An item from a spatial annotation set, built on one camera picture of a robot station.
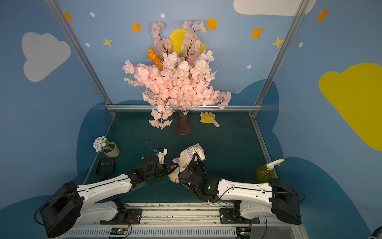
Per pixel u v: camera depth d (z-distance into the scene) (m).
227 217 0.74
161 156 0.76
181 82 0.69
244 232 0.72
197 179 0.56
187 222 0.74
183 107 0.84
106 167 0.93
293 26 0.76
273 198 0.42
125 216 0.69
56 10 0.69
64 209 0.41
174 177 0.84
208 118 1.18
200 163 0.65
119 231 0.72
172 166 0.79
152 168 0.66
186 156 0.75
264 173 0.81
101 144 0.86
